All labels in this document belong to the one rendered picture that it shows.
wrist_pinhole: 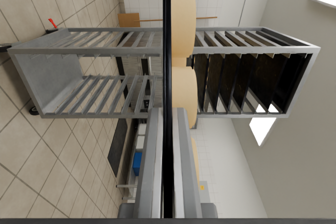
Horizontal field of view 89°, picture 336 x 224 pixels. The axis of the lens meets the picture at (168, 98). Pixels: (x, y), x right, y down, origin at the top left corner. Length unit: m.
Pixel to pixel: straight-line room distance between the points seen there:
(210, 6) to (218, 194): 4.05
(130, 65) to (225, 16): 2.27
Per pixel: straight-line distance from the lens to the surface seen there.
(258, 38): 1.50
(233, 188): 4.65
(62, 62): 1.64
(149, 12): 4.06
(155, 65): 3.36
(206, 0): 4.06
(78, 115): 1.32
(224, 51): 1.01
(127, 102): 1.32
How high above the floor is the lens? 1.00
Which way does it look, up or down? level
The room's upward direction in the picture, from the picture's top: 90 degrees clockwise
